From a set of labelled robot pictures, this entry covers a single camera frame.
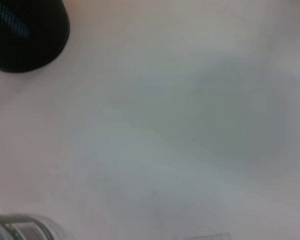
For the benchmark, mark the clear green-label water bottle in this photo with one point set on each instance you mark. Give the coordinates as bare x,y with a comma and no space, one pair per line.
20,227

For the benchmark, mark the black mesh pen holder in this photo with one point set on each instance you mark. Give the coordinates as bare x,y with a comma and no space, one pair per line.
27,37

